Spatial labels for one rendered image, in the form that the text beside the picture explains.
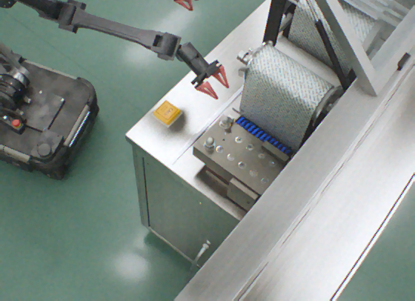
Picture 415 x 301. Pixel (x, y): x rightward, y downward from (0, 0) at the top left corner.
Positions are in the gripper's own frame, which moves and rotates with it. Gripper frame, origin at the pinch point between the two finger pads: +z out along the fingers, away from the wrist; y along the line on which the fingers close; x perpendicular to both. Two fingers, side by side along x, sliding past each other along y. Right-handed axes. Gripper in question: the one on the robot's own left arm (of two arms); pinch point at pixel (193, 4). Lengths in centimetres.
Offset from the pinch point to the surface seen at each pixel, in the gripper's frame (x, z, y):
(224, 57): -7.4, 21.1, -8.7
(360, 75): -84, -26, -63
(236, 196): -31, 28, -65
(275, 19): -33.0, 7.3, -4.3
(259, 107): -37, 12, -41
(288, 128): -47, 17, -45
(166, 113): 0.1, 14.0, -42.5
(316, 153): -79, -25, -83
